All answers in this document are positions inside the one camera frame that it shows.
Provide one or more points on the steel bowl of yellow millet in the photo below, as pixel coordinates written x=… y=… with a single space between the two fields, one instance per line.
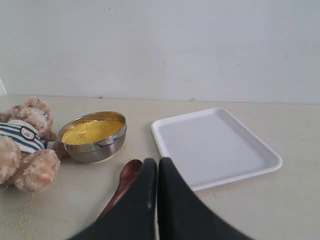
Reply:
x=94 y=137

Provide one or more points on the tan teddy bear striped sweater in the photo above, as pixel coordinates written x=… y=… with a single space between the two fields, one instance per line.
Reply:
x=30 y=151

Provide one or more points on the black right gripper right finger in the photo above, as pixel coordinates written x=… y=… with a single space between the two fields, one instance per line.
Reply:
x=182 y=215

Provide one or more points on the brown wooden spoon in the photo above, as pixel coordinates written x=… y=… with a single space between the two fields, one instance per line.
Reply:
x=127 y=177

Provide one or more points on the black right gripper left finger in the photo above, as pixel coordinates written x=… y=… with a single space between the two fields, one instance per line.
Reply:
x=133 y=215

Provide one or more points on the white plastic tray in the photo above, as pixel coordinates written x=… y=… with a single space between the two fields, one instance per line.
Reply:
x=211 y=148

